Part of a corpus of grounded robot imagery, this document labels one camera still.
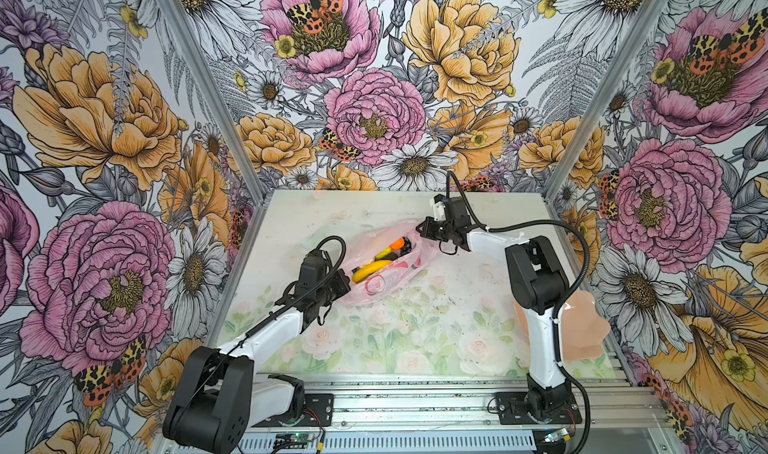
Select pink plastic bag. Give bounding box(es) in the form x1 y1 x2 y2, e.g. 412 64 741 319
341 219 439 306

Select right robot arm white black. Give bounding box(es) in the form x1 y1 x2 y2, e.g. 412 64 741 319
417 194 588 423

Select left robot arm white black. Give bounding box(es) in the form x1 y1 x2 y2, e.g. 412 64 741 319
162 245 350 453

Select yellow fake banana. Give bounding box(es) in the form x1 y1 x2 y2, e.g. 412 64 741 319
352 259 392 283

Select dark fake grapes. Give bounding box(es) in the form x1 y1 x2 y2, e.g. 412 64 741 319
400 237 412 256

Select orange fake carrot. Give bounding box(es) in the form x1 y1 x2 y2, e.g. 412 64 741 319
375 236 405 261

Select left green circuit board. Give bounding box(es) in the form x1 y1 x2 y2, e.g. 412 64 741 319
272 433 315 453

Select green circuit board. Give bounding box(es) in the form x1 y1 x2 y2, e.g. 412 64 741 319
272 433 315 453
543 427 571 443

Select pink flower-shaped plate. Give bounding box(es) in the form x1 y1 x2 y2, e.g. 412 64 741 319
515 288 612 362

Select right green circuit board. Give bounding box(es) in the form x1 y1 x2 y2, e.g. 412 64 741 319
543 427 571 443

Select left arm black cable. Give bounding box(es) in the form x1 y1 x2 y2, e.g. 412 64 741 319
179 235 348 419

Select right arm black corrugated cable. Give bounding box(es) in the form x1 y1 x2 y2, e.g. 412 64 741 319
445 169 592 454

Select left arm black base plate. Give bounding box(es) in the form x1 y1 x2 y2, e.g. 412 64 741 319
250 393 335 428

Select left aluminium corner post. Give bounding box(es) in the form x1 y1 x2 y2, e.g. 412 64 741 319
143 0 268 203

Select aluminium corner post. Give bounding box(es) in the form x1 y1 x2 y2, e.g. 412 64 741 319
542 0 682 203
143 0 268 203

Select aluminium rail frame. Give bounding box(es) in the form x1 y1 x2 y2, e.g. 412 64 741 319
149 374 679 454

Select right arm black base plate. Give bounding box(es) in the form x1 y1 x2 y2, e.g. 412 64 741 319
486 391 583 426

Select right aluminium corner post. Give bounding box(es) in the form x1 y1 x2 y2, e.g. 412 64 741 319
542 0 682 203

